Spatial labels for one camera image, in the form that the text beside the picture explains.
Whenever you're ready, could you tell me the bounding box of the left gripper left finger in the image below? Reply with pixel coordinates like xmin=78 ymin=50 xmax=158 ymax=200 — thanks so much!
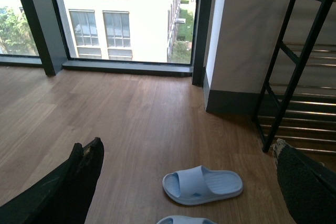
xmin=1 ymin=137 xmax=104 ymax=223

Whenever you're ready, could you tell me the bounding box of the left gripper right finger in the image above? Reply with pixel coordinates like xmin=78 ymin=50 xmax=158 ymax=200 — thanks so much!
xmin=272 ymin=138 xmax=335 ymax=223

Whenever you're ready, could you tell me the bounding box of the light blue slipper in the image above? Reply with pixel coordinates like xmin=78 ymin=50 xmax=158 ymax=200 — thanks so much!
xmin=157 ymin=215 xmax=216 ymax=224
xmin=162 ymin=165 xmax=243 ymax=206

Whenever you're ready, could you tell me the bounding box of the black metal shoe rack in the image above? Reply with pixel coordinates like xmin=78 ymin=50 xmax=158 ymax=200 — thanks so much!
xmin=252 ymin=0 xmax=334 ymax=153

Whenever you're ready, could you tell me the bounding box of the dark window frame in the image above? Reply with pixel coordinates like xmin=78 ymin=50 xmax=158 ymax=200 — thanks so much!
xmin=1 ymin=0 xmax=213 ymax=87

